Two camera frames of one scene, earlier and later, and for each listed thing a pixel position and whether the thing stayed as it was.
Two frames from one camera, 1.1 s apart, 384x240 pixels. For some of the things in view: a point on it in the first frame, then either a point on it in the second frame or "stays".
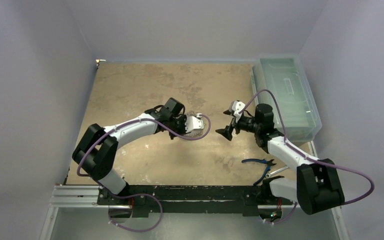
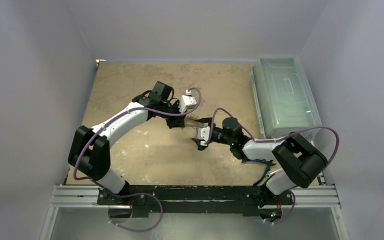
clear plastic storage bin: (286, 77) stays
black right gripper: (233, 125) to (201, 142)
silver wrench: (268, 175) stays
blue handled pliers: (269, 163) stays
